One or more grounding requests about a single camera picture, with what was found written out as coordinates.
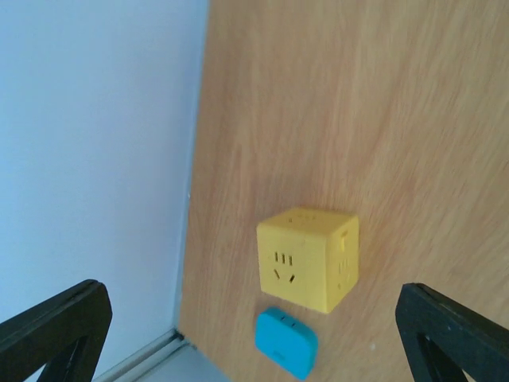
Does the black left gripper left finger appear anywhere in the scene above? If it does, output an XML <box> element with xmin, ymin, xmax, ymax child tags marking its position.
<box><xmin>1</xmin><ymin>279</ymin><xmax>112</xmax><ymax>381</ymax></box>

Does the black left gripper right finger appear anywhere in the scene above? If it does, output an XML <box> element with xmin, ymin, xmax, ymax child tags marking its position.
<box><xmin>395</xmin><ymin>283</ymin><xmax>508</xmax><ymax>381</ymax></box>

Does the yellow cube socket adapter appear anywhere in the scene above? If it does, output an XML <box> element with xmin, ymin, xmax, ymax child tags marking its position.
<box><xmin>256</xmin><ymin>208</ymin><xmax>359</xmax><ymax>314</ymax></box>

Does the cyan plug adapter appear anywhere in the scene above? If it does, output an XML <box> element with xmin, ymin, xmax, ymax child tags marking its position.
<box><xmin>254</xmin><ymin>306</ymin><xmax>319</xmax><ymax>380</ymax></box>

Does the aluminium front rail frame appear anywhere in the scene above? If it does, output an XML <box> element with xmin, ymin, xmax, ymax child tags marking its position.
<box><xmin>93</xmin><ymin>329</ymin><xmax>190</xmax><ymax>382</ymax></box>

